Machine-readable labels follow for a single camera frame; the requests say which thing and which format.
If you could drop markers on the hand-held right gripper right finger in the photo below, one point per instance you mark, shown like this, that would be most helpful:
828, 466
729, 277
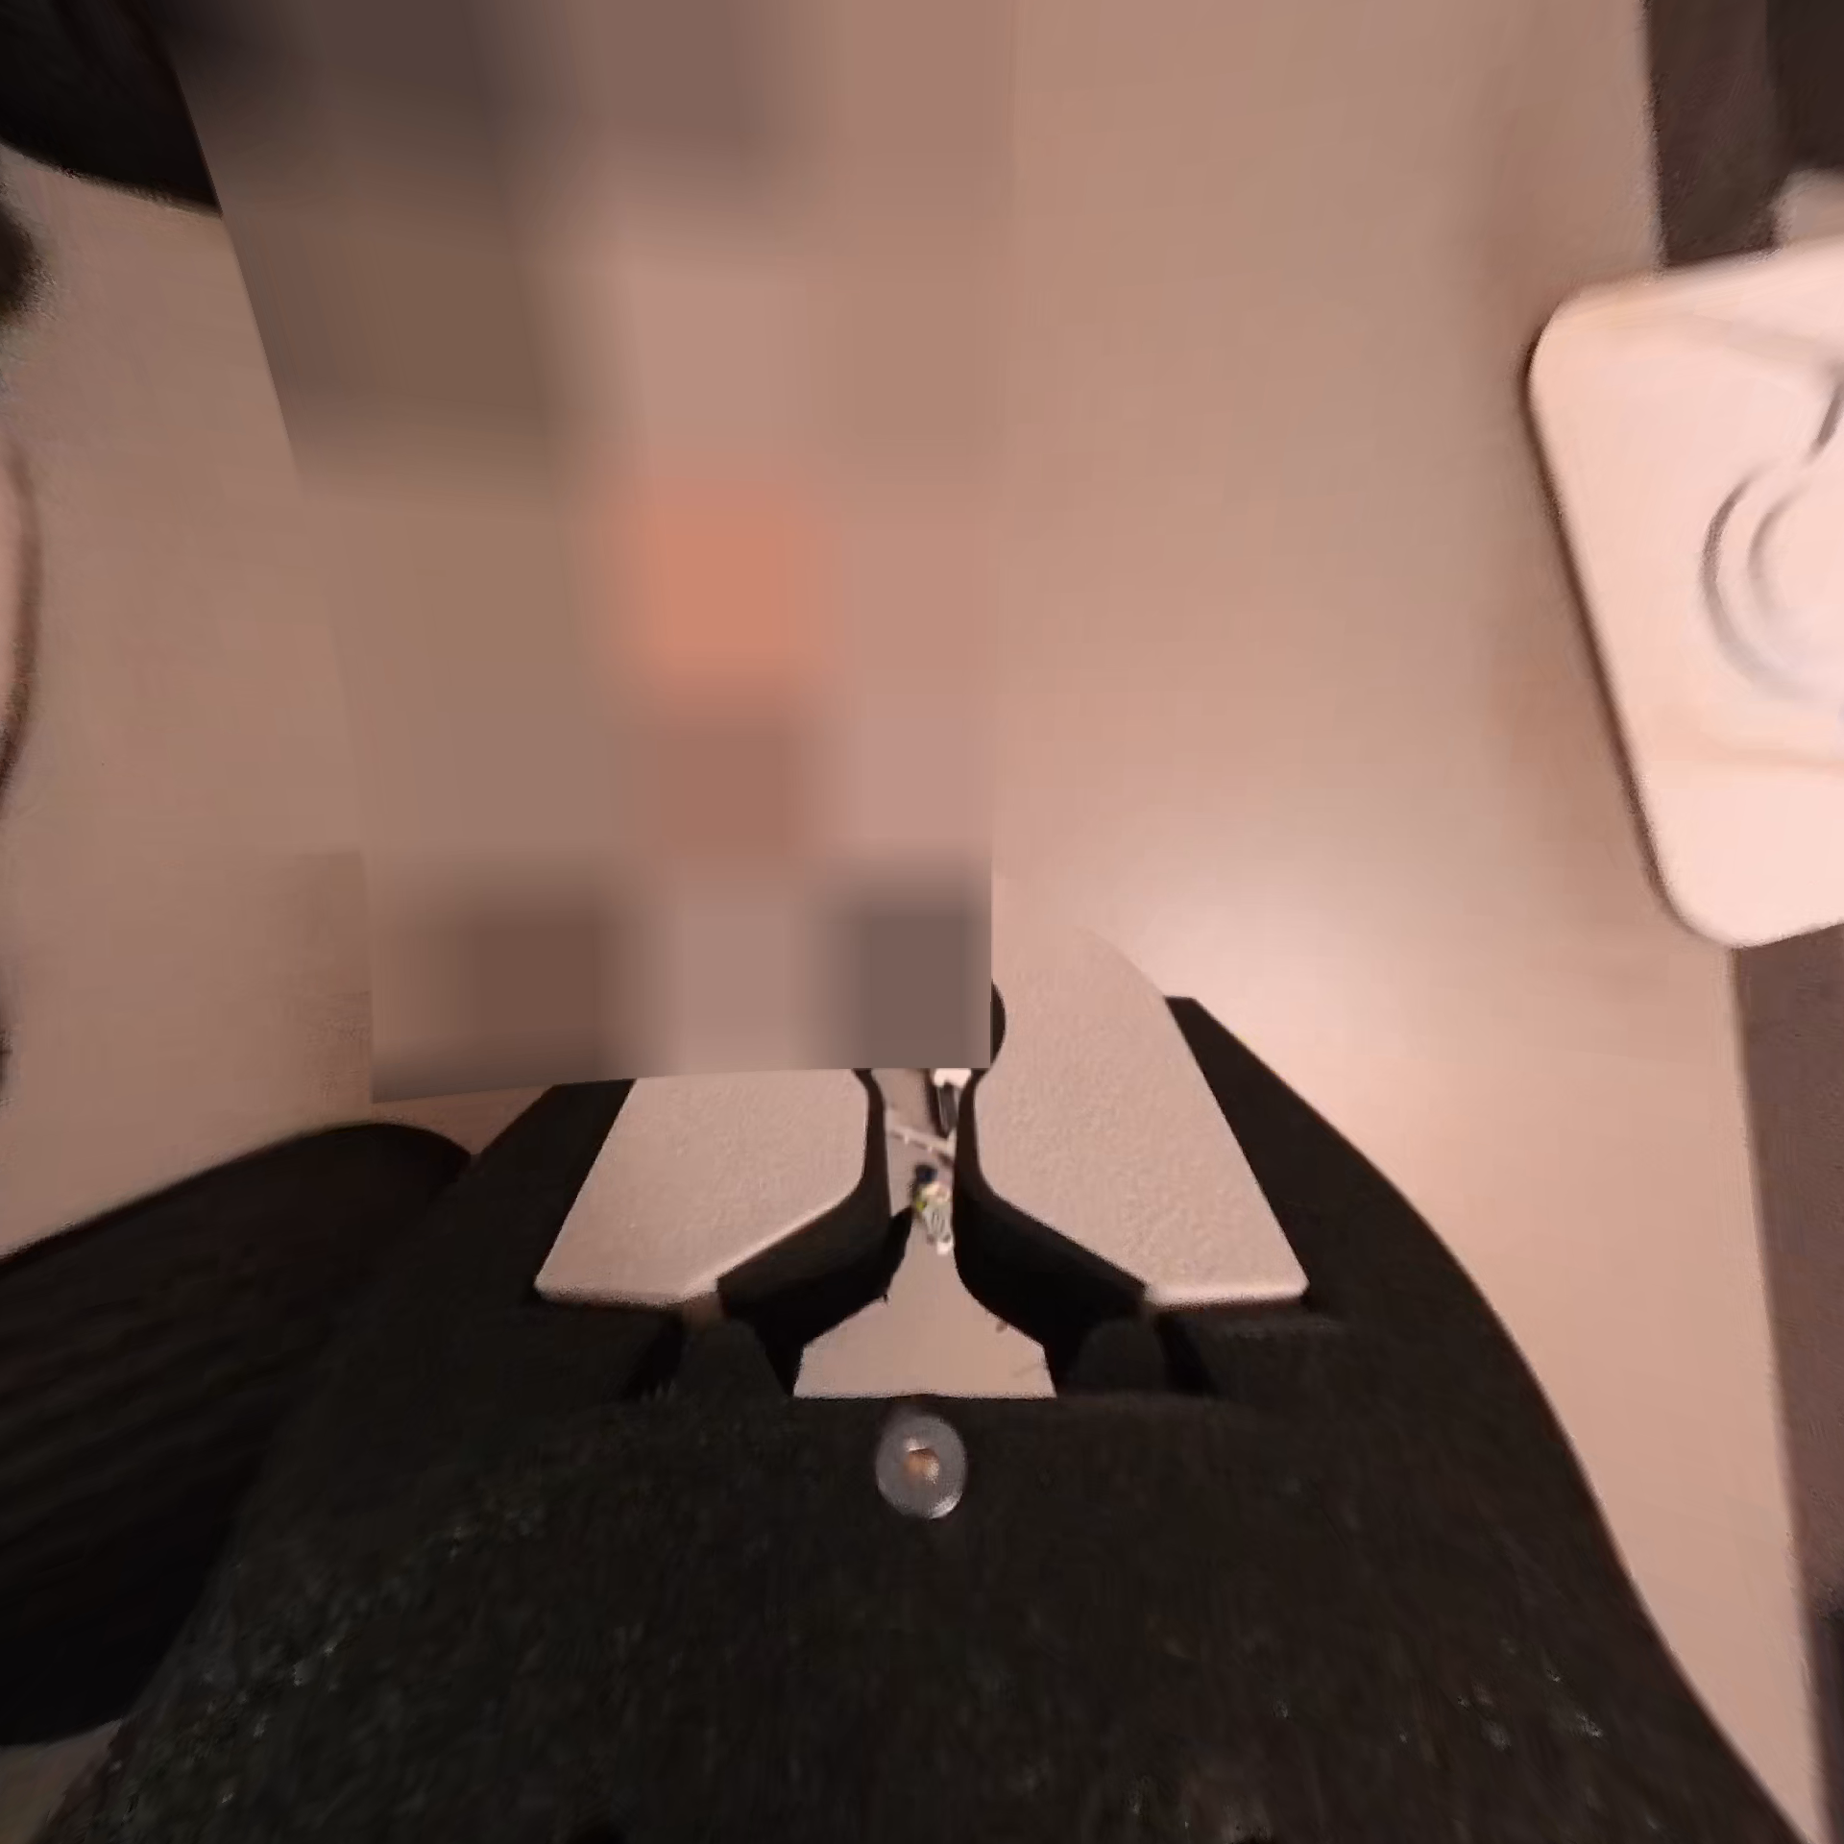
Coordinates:
1123, 1125

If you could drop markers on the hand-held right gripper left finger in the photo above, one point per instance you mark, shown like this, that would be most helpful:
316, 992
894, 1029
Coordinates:
692, 1184

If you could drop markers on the white stand base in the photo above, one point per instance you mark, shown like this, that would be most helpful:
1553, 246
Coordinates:
1626, 649

